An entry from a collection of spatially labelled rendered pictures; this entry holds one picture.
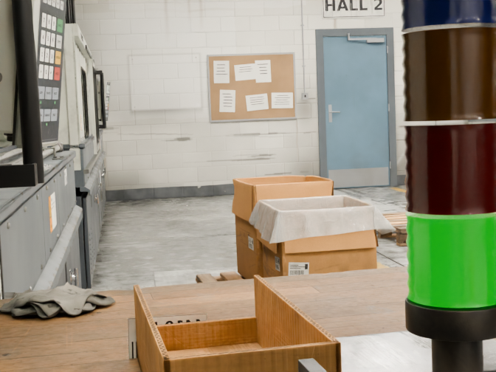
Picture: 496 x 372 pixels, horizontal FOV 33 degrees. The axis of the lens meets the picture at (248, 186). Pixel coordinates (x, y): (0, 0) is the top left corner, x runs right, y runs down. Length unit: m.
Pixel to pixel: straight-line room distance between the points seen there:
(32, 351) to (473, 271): 0.61
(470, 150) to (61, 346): 0.62
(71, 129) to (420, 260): 4.82
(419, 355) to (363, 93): 11.07
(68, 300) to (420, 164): 0.73
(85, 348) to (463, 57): 0.61
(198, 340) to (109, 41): 10.58
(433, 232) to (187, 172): 11.05
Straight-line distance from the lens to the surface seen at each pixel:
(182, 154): 11.34
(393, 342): 0.76
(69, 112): 5.11
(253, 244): 4.67
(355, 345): 0.75
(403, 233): 6.83
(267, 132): 11.47
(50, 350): 0.86
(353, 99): 11.72
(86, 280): 5.28
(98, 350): 0.85
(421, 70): 0.32
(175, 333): 0.80
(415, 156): 0.32
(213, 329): 0.81
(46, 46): 1.48
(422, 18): 0.32
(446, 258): 0.32
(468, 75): 0.32
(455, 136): 0.32
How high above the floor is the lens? 1.13
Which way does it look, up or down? 5 degrees down
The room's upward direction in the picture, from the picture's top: 2 degrees counter-clockwise
